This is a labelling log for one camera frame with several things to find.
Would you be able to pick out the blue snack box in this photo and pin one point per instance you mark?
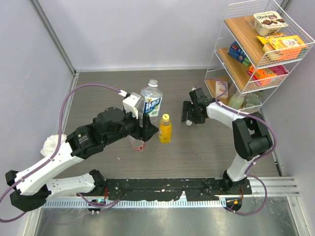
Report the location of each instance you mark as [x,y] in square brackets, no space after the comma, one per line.
[237,53]

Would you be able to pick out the clear Pocari water bottle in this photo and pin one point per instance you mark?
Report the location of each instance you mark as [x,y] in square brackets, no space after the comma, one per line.
[152,98]

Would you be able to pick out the white pink snack bag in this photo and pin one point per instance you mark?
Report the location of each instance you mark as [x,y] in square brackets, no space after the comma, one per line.
[220,92]

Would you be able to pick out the Chobani yogurt cup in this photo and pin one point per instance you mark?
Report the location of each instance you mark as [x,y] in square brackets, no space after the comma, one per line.
[268,23]

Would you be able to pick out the white crumpled cloth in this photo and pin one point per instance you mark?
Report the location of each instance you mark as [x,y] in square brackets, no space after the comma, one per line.
[50,145]

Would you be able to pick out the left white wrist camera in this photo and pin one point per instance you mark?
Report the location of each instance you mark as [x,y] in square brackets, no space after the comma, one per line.
[132,103]

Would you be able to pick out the pale green bottle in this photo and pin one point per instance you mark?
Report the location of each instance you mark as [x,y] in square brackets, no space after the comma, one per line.
[236,100]

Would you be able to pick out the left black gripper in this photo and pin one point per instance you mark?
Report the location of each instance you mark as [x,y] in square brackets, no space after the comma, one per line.
[146,131]

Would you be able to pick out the orange yellow snack box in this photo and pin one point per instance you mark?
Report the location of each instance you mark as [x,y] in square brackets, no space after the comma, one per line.
[281,46]

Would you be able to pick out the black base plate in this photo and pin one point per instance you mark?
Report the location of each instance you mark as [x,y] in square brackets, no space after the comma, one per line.
[168,189]

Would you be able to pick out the yellow juice bottle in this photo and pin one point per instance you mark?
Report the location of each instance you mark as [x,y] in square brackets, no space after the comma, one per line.
[165,129]

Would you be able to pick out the red cap clear bottle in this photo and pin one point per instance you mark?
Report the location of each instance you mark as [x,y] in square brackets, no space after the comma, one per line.
[137,145]

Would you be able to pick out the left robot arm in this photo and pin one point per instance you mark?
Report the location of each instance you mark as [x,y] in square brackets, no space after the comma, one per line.
[36,185]

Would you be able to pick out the white slotted cable duct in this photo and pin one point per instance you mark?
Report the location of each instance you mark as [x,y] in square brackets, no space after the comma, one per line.
[181,203]

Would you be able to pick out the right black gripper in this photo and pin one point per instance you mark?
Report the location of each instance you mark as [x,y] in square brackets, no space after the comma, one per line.
[187,106]

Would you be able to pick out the white wire shelf rack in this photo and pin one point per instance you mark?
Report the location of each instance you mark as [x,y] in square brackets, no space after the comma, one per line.
[238,26]

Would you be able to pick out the white blue bottle cap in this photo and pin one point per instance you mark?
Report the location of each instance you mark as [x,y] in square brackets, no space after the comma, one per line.
[188,122]

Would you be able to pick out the orange red snack pack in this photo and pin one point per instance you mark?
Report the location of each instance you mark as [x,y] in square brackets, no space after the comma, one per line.
[265,76]

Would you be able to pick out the clear glass jar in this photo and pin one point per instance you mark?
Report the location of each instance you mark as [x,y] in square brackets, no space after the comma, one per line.
[253,99]

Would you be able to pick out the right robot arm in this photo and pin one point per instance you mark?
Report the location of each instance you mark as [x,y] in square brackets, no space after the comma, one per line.
[250,133]

